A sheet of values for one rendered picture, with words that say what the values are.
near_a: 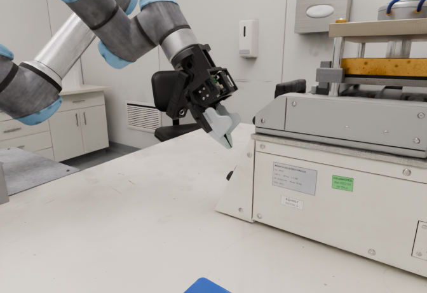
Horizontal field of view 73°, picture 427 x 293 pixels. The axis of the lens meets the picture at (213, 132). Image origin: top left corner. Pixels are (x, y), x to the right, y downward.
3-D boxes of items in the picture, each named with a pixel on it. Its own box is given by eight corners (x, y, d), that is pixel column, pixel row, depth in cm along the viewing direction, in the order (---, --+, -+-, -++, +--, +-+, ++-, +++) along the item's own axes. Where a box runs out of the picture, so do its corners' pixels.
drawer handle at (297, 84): (305, 96, 69) (307, 79, 68) (283, 104, 57) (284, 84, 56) (297, 95, 70) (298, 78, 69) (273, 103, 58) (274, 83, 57)
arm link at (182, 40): (154, 50, 61) (180, 50, 67) (164, 68, 60) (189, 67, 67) (175, 27, 56) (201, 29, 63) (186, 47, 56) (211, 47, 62)
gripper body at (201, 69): (220, 96, 54) (190, 41, 55) (191, 117, 59) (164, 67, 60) (241, 91, 60) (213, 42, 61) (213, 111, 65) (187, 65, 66)
